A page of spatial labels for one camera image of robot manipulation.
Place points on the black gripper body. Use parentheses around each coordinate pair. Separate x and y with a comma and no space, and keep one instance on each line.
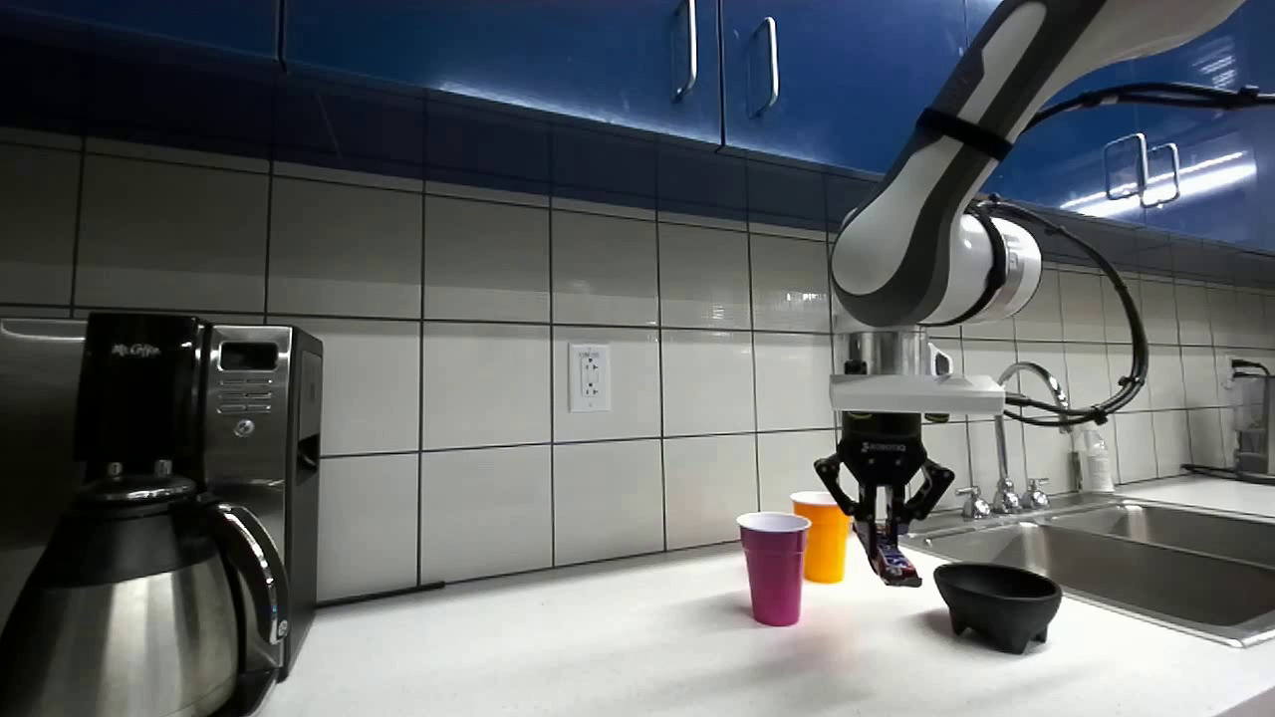
(882,453)

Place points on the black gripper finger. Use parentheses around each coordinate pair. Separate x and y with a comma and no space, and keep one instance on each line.
(935,483)
(838,488)

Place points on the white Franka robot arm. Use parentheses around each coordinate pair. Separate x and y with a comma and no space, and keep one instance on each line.
(919,261)

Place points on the black bowl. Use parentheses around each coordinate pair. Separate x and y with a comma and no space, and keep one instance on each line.
(999,603)

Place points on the orange plastic cup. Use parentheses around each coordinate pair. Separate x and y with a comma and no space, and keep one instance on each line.
(826,542)

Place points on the purple plastic cup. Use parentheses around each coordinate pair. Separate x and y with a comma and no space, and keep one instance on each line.
(775,577)

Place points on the chrome sink faucet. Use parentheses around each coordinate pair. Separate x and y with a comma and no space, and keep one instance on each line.
(1052,382)

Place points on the clear soap bottle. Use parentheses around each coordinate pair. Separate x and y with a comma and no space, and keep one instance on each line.
(1097,462)

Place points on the stainless steel double sink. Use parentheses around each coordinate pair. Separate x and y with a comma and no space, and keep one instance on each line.
(1169,564)

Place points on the grey countertop appliance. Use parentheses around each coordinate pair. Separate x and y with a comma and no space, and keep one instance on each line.
(1257,422)

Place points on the blue upper cabinets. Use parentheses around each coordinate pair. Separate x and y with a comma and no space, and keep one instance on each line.
(532,64)

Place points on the black steel coffee maker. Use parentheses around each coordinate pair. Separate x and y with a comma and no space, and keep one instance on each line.
(243,398)

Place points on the stainless steel coffee carafe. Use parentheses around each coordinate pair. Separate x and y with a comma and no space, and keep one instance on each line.
(131,621)

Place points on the blurry grey metal object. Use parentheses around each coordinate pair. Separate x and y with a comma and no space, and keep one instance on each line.
(34,441)

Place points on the white wall power outlet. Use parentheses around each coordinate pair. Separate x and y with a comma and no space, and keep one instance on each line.
(591,381)

